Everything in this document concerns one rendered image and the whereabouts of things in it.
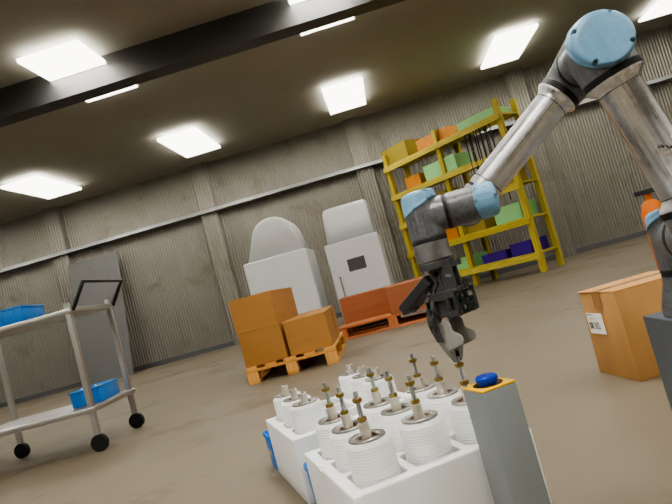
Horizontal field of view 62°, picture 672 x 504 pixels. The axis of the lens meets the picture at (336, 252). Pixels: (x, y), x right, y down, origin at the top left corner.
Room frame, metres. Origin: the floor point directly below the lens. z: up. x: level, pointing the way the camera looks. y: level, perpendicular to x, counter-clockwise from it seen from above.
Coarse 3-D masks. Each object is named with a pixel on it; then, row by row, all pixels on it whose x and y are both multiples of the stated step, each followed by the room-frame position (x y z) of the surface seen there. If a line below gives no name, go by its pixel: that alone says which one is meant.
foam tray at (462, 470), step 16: (464, 448) 1.11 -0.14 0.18; (320, 464) 1.26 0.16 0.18; (400, 464) 1.12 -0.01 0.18; (432, 464) 1.08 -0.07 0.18; (448, 464) 1.07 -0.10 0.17; (464, 464) 1.08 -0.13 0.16; (480, 464) 1.09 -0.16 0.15; (320, 480) 1.26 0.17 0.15; (336, 480) 1.13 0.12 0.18; (352, 480) 1.15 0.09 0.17; (400, 480) 1.04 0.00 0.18; (416, 480) 1.05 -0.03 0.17; (432, 480) 1.06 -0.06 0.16; (448, 480) 1.07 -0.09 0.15; (464, 480) 1.08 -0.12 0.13; (480, 480) 1.09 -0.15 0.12; (544, 480) 1.13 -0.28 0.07; (320, 496) 1.31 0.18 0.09; (336, 496) 1.14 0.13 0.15; (352, 496) 1.03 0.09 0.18; (368, 496) 1.02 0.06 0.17; (384, 496) 1.03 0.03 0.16; (400, 496) 1.04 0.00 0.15; (416, 496) 1.05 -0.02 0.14; (432, 496) 1.06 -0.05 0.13; (448, 496) 1.07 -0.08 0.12; (464, 496) 1.08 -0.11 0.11; (480, 496) 1.09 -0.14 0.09
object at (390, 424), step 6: (402, 414) 1.22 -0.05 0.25; (408, 414) 1.22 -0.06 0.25; (378, 420) 1.25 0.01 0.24; (384, 420) 1.23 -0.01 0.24; (390, 420) 1.22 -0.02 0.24; (396, 420) 1.21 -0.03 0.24; (384, 426) 1.23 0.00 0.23; (390, 426) 1.22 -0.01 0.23; (396, 426) 1.21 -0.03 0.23; (390, 432) 1.22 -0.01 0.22; (396, 432) 1.22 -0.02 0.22; (396, 438) 1.22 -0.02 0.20; (396, 444) 1.22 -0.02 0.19; (402, 444) 1.21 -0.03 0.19; (396, 450) 1.22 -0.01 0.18; (402, 450) 1.21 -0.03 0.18
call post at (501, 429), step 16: (512, 384) 0.98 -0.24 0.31; (480, 400) 0.97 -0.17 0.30; (496, 400) 0.97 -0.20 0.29; (512, 400) 0.98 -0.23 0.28; (480, 416) 0.99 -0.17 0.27; (496, 416) 0.97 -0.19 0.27; (512, 416) 0.98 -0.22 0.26; (480, 432) 1.01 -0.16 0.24; (496, 432) 0.96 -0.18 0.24; (512, 432) 0.97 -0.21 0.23; (528, 432) 0.98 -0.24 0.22; (480, 448) 1.02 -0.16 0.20; (496, 448) 0.97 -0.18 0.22; (512, 448) 0.97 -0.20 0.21; (528, 448) 0.98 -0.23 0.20; (496, 464) 0.98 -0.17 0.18; (512, 464) 0.97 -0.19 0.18; (528, 464) 0.98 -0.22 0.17; (496, 480) 1.00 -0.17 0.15; (512, 480) 0.97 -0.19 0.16; (528, 480) 0.97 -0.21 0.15; (496, 496) 1.01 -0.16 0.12; (512, 496) 0.96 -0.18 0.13; (528, 496) 0.97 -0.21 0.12; (544, 496) 0.98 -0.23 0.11
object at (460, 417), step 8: (448, 408) 1.18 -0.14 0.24; (456, 408) 1.16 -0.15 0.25; (464, 408) 1.14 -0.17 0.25; (456, 416) 1.16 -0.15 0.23; (464, 416) 1.14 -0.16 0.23; (456, 424) 1.16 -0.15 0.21; (464, 424) 1.15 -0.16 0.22; (456, 432) 1.17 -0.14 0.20; (464, 432) 1.15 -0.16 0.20; (472, 432) 1.14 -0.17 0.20; (464, 440) 1.15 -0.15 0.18; (472, 440) 1.14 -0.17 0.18
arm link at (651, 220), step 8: (648, 216) 1.20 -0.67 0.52; (656, 216) 1.18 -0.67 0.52; (648, 224) 1.21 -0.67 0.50; (656, 224) 1.19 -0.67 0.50; (664, 224) 1.16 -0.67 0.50; (648, 232) 1.22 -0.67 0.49; (656, 232) 1.19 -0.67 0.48; (664, 232) 1.15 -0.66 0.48; (656, 240) 1.19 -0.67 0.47; (664, 240) 1.15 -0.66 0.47; (656, 248) 1.21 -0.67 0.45; (664, 248) 1.17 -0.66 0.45; (656, 256) 1.22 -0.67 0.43; (664, 256) 1.19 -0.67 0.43; (664, 264) 1.20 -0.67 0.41
